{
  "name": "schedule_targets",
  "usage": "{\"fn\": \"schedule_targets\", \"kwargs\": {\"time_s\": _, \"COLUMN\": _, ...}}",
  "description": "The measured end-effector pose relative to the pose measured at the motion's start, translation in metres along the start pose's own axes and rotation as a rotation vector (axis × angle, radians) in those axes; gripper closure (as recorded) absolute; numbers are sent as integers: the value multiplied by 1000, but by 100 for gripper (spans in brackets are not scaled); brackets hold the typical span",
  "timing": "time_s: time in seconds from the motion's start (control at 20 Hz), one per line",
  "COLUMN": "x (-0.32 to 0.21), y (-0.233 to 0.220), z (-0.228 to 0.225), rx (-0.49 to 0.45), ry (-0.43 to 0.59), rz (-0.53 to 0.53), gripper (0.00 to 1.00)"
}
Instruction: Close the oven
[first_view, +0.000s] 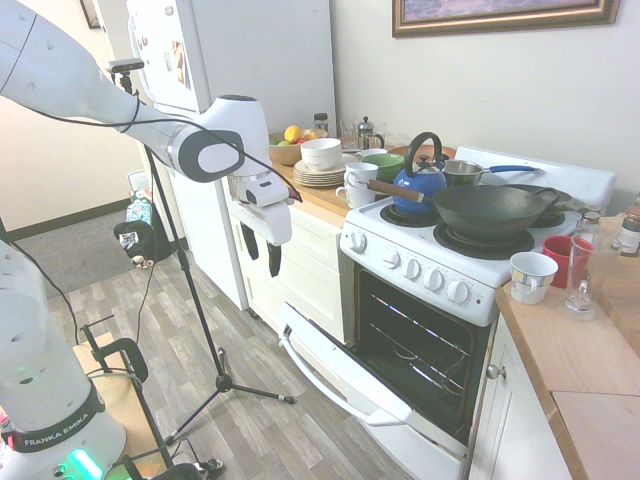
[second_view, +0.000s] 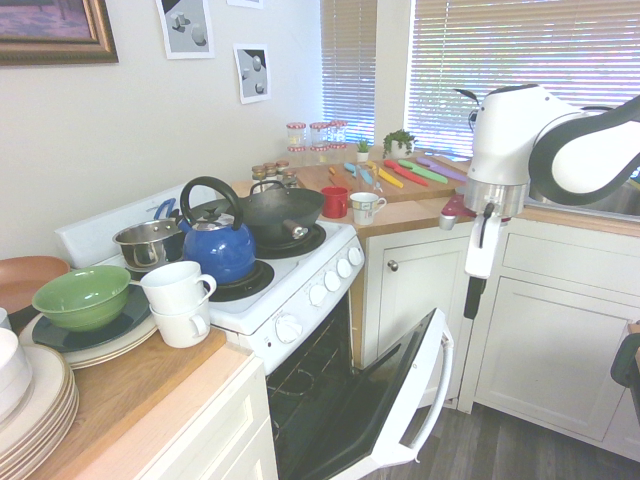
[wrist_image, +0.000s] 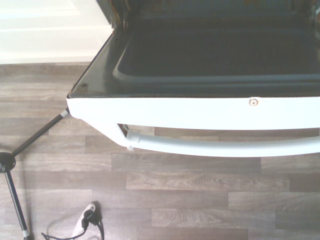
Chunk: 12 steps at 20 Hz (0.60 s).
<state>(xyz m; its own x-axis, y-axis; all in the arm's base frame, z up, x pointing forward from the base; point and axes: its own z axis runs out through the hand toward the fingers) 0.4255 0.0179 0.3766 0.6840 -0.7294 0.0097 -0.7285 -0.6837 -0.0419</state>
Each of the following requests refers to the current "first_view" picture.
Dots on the stack of cream plates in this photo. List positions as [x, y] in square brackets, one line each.
[317, 175]

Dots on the clear glass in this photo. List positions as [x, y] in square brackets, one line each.
[587, 280]

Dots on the white kitchen cabinet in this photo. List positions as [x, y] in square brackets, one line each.
[510, 410]
[305, 270]

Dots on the white ceramic bowl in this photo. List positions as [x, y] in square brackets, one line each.
[321, 151]

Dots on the framed painting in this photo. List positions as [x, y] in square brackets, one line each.
[505, 17]

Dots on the glass french press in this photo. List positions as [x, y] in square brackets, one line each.
[368, 132]

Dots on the small dark lidded jar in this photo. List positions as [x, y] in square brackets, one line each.
[321, 122]

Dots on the black wok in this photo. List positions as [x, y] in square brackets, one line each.
[485, 210]

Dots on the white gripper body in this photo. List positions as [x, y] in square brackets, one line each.
[267, 210]

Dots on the white patterned mug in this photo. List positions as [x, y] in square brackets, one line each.
[532, 277]

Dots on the white refrigerator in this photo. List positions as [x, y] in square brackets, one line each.
[200, 65]

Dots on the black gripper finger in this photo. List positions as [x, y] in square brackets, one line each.
[250, 243]
[274, 260]

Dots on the black clamp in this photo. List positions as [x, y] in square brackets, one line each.
[120, 380]

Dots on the red cup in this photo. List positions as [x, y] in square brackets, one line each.
[557, 252]

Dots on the black stereo camera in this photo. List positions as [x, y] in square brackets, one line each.
[125, 65]

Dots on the black camera tripod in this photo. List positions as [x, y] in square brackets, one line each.
[195, 310]

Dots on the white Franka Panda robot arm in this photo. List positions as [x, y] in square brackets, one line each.
[55, 85]

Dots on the wooden fruit bowl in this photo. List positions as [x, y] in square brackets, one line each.
[285, 152]

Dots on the yellow lemon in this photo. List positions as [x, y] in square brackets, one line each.
[293, 133]

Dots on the green bowl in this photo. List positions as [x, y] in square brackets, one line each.
[384, 165]

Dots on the blue kettle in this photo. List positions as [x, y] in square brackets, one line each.
[419, 185]

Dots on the white electric stove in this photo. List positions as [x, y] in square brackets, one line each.
[450, 280]

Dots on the brown spice jar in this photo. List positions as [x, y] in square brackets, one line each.
[632, 232]

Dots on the white oven door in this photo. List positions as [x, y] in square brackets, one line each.
[360, 380]

